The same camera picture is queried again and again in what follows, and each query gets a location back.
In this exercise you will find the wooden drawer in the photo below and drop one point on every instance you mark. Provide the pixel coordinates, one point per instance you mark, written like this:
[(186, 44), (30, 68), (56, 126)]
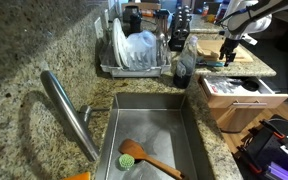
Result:
[(247, 99)]

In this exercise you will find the wooden cabinet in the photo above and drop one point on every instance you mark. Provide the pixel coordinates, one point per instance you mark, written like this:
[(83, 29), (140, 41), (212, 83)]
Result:
[(237, 118)]

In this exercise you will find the stainless steel sink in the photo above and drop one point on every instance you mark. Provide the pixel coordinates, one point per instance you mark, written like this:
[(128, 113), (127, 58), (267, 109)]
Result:
[(150, 133)]

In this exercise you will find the green scrubber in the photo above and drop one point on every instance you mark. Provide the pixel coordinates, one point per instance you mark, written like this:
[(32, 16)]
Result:
[(126, 162)]

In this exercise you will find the light wooden spatula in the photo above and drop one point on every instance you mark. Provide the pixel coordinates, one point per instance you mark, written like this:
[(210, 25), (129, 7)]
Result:
[(134, 150)]

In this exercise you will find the black water bottle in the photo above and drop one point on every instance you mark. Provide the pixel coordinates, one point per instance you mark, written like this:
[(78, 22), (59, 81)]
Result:
[(135, 23)]

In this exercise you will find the black round pan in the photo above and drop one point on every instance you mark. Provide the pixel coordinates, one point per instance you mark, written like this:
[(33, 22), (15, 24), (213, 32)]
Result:
[(250, 86)]

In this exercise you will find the clear plastic container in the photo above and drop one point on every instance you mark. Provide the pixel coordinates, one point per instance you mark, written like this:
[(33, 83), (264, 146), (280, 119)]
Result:
[(142, 50)]

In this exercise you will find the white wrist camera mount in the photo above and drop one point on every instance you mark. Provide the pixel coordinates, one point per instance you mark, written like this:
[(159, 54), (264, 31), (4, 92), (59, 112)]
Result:
[(250, 39)]

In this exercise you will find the dish soap bottle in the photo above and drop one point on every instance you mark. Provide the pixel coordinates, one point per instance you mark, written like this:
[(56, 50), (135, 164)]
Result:
[(185, 66)]

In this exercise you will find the small wooden cutting board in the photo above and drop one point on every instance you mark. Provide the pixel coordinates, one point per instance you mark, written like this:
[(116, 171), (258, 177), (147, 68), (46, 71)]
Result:
[(210, 46)]

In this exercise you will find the blue utensil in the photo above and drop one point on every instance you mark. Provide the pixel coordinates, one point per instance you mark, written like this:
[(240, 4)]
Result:
[(214, 63)]

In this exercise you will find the orange sponge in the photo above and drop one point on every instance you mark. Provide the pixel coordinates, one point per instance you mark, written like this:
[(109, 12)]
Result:
[(79, 176)]

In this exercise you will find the white dish rack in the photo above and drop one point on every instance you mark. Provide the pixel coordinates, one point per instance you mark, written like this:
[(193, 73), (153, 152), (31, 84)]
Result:
[(134, 71)]

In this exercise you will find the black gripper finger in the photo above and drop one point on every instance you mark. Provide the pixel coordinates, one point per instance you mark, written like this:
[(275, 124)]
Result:
[(231, 59), (222, 54)]

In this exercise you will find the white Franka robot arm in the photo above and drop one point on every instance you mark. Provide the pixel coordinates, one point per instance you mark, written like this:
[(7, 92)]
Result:
[(250, 15)]

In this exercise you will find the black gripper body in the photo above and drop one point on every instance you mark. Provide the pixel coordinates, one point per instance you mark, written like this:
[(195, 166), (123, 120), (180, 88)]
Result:
[(231, 45)]

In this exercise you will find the large wooden cutting board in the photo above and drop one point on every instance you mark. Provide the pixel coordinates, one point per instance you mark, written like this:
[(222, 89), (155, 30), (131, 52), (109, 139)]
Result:
[(247, 59)]

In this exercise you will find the white plate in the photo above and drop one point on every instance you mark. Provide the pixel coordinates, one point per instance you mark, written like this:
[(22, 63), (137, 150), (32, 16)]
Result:
[(116, 40), (123, 46)]

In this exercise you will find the steel gooseneck faucet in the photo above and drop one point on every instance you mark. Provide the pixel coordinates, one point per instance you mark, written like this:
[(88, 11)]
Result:
[(70, 116)]

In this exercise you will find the black knife block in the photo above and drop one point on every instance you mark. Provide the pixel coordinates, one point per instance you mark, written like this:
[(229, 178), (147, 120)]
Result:
[(179, 41)]

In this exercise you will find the black kitchen scissors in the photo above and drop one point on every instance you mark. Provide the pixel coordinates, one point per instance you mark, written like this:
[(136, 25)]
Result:
[(180, 33)]

